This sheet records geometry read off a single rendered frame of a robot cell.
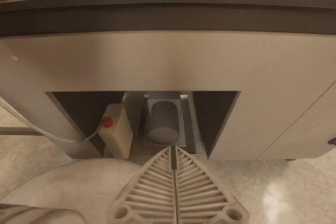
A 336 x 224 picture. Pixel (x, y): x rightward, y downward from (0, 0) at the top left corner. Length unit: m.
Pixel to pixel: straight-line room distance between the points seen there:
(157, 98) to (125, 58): 0.52
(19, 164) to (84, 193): 0.74
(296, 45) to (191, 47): 0.21
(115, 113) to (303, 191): 1.04
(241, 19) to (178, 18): 0.12
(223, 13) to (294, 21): 0.14
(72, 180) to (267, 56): 0.58
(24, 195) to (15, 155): 0.74
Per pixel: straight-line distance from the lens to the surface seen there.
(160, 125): 0.67
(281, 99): 0.48
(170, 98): 0.80
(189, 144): 0.88
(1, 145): 1.42
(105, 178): 0.46
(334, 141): 0.85
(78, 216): 0.24
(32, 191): 0.54
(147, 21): 0.30
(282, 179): 1.00
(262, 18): 0.34
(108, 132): 0.65
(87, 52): 0.34
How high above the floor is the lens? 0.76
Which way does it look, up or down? 47 degrees down
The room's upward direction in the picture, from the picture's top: 1 degrees counter-clockwise
